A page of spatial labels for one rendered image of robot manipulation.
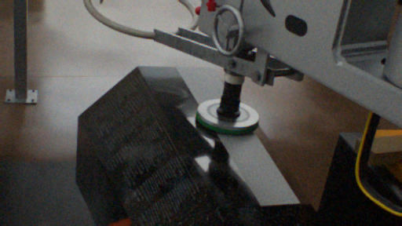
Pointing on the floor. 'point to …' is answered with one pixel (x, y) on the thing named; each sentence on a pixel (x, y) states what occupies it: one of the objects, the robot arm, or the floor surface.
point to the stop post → (20, 96)
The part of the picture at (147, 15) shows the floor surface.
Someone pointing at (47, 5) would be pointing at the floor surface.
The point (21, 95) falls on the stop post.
